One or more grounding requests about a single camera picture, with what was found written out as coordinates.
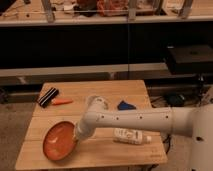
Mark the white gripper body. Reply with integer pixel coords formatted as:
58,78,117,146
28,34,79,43
74,122,95,141

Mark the orange ceramic bowl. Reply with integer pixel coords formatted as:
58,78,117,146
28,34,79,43
43,121,77,161

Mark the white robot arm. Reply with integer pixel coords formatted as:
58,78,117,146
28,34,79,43
74,96,213,171

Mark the orange carrot toy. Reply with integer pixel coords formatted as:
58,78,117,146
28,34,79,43
51,99,73,105

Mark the white plastic bottle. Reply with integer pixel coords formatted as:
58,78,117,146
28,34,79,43
114,128,152,145

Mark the blue cloth object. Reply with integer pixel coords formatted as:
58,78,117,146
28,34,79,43
117,101,136,110

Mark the black striped block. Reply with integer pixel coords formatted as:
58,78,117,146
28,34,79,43
37,87,59,108

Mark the grey metal shelf rack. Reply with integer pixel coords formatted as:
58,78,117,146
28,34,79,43
0,0,213,77

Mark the black box on right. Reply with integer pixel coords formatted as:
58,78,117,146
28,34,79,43
165,45,213,74

